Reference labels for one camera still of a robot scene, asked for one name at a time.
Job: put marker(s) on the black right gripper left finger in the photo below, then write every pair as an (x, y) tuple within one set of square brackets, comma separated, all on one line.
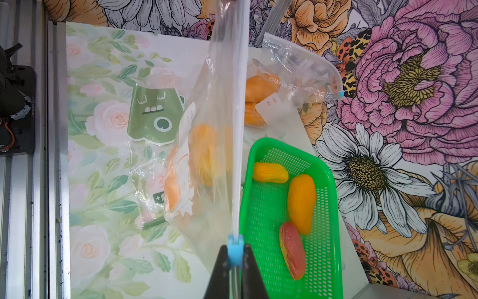
[(219, 283)]

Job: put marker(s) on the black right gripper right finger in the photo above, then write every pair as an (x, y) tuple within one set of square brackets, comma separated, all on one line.
[(252, 285)]

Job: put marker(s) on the red mango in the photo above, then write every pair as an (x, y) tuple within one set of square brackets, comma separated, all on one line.
[(293, 250)]

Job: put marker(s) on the clear zip-top bag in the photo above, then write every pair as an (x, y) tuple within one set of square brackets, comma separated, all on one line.
[(202, 189), (306, 78)]

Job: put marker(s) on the orange mango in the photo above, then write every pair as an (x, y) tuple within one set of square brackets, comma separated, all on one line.
[(301, 202), (171, 186), (210, 153), (261, 86), (252, 117)]

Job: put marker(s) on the yellow wrinkled mango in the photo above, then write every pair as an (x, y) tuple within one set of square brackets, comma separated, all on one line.
[(270, 173)]

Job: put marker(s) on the orange mango in basket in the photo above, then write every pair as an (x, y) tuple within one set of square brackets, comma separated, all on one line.
[(301, 202)]

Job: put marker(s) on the pile of clear zip bags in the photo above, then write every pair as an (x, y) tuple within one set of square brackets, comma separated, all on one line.
[(154, 118)]

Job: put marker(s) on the green plastic basket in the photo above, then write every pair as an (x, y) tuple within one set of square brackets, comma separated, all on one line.
[(264, 209)]

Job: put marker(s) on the aluminium front rail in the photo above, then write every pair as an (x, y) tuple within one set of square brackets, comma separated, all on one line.
[(35, 261)]

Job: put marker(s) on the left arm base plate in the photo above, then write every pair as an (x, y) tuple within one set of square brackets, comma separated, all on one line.
[(18, 92)]

